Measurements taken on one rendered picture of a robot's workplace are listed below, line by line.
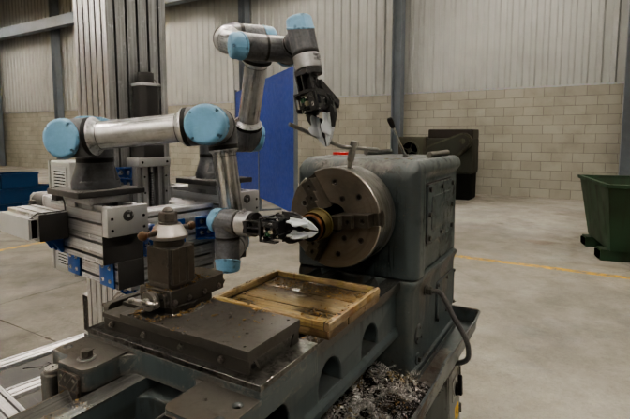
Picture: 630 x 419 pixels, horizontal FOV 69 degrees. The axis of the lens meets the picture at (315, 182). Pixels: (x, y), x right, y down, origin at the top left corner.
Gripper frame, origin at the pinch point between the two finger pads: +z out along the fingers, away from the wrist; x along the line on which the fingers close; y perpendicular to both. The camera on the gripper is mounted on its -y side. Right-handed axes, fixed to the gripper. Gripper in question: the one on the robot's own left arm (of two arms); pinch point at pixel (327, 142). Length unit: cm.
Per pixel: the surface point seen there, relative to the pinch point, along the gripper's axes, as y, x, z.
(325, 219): 0.4, -5.2, 21.4
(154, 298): 53, -17, 27
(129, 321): 55, -23, 31
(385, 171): -27.0, 4.4, 10.9
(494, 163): -1011, -130, 31
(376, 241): -11.0, 3.6, 30.9
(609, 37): -1018, 135, -177
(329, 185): -10.9, -8.1, 11.9
